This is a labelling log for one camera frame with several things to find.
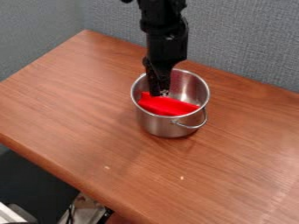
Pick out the red rectangular block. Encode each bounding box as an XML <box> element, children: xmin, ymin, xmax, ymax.
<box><xmin>138</xmin><ymin>92</ymin><xmax>200</xmax><ymax>116</ymax></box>

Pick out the stainless steel pot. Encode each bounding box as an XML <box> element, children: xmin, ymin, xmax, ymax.
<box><xmin>131</xmin><ymin>69</ymin><xmax>211</xmax><ymax>138</ymax></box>

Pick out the grey table leg bracket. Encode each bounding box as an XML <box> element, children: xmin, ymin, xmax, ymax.
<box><xmin>57</xmin><ymin>193</ymin><xmax>114</xmax><ymax>224</ymax></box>

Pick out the white object at corner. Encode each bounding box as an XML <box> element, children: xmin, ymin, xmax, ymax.
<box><xmin>0</xmin><ymin>202</ymin><xmax>27</xmax><ymax>224</ymax></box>

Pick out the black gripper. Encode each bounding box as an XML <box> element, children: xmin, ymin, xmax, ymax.
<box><xmin>120</xmin><ymin>0</ymin><xmax>191</xmax><ymax>98</ymax></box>

